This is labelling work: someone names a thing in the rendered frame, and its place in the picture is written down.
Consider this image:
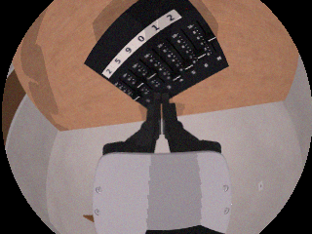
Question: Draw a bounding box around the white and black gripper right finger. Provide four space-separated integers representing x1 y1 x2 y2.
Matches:
162 93 221 153

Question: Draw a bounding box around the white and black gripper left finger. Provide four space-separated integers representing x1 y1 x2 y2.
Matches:
102 93 161 156

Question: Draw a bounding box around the black lighting desk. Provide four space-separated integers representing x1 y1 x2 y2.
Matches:
84 0 229 108

